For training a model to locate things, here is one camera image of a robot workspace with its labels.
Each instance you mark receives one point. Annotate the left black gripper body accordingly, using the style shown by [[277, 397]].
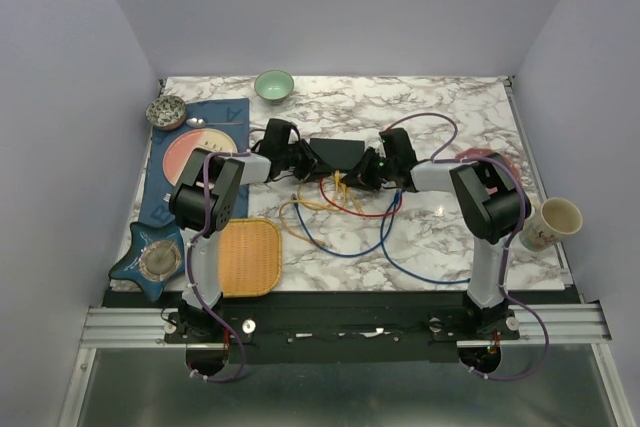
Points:
[[288, 156]]

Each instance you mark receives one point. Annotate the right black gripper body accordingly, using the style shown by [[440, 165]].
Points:
[[390, 167]]

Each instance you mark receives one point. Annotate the black network switch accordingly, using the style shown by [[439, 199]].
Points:
[[336, 154]]

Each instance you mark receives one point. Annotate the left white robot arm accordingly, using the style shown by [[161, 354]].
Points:
[[205, 195]]

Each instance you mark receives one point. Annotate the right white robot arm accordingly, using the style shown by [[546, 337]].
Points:
[[491, 199]]

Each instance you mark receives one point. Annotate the green ceramic bowl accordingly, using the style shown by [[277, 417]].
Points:
[[274, 86]]

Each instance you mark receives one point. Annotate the pink dotted plate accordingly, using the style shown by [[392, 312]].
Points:
[[485, 152]]

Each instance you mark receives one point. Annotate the metal spoon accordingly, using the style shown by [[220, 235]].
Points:
[[202, 123]]

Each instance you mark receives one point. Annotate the orange woven tray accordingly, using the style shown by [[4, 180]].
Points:
[[250, 258]]

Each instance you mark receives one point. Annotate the pink and cream plate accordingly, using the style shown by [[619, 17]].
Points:
[[179, 151]]

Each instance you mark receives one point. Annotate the patterned small bowl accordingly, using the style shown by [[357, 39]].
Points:
[[166, 113]]

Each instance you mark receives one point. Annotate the blue placemat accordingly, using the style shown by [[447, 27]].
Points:
[[153, 210]]

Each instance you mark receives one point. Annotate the blue star-shaped dish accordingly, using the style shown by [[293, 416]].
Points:
[[154, 257]]

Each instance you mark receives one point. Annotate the cream printed mug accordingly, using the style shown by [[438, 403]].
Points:
[[551, 222]]

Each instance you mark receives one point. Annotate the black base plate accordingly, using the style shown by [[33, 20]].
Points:
[[256, 343]]

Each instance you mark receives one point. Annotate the aluminium mounting rail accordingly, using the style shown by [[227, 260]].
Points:
[[121, 328]]

